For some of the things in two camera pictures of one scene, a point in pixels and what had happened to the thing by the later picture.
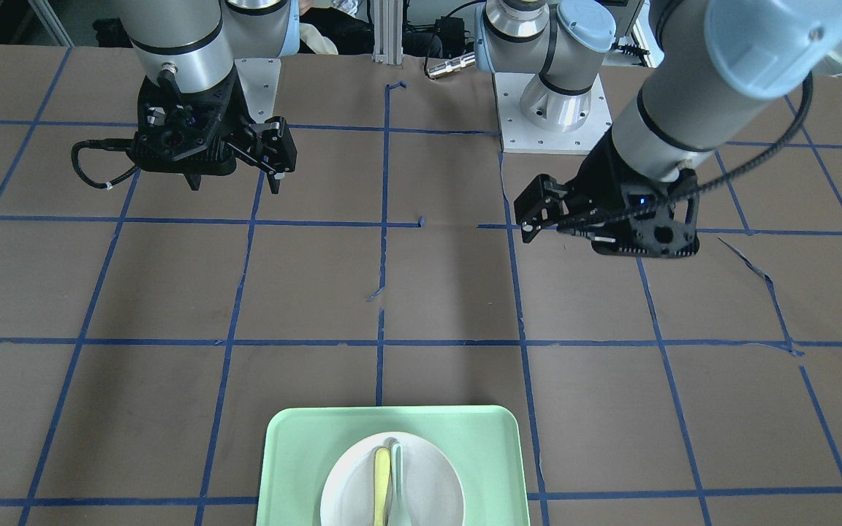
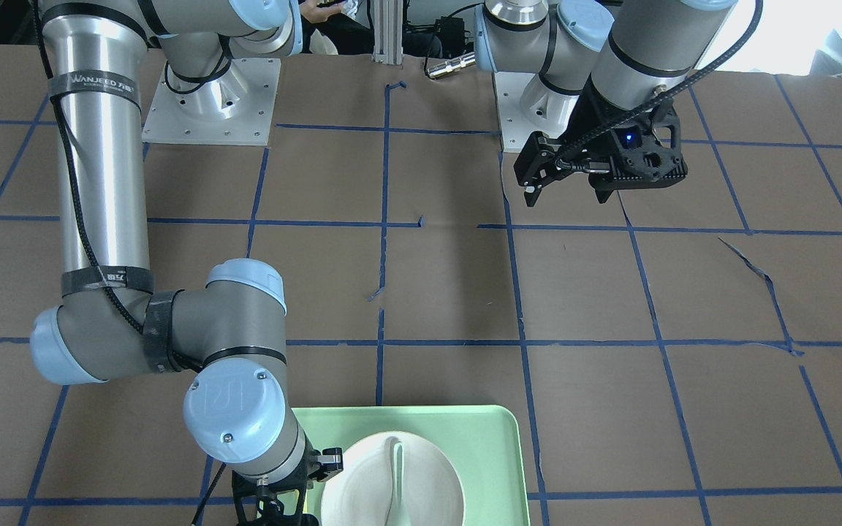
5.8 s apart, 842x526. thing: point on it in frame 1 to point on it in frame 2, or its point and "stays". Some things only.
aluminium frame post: (387, 32) stays
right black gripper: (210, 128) to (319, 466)
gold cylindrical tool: (451, 65) stays
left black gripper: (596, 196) to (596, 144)
